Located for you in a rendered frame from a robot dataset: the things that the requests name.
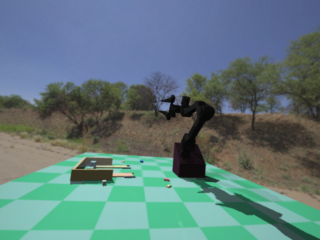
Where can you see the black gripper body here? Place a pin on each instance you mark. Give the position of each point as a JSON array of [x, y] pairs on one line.
[[172, 100]]

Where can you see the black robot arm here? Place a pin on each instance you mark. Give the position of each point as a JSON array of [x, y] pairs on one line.
[[204, 113]]

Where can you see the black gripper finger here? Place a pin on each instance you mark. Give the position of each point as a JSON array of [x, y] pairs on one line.
[[166, 100], [164, 112]]

